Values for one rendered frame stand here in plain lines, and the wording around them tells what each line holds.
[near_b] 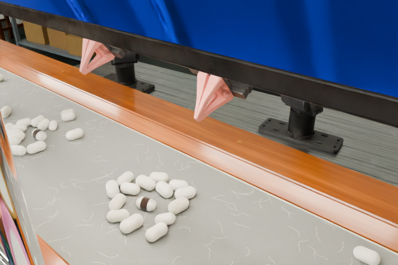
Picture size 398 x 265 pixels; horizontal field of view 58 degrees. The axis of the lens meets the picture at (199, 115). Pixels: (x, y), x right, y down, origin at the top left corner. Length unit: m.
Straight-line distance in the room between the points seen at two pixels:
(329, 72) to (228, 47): 0.07
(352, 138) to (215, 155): 0.42
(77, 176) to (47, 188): 0.05
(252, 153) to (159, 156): 0.18
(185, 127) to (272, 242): 0.32
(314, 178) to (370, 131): 0.42
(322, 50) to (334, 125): 0.80
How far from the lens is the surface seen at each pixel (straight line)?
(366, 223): 0.59
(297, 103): 0.84
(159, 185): 0.60
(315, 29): 0.22
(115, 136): 0.78
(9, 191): 0.28
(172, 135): 0.74
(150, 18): 0.29
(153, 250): 0.53
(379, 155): 0.93
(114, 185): 0.61
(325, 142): 0.91
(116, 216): 0.56
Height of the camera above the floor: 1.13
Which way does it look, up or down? 28 degrees down
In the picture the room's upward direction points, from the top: straight up
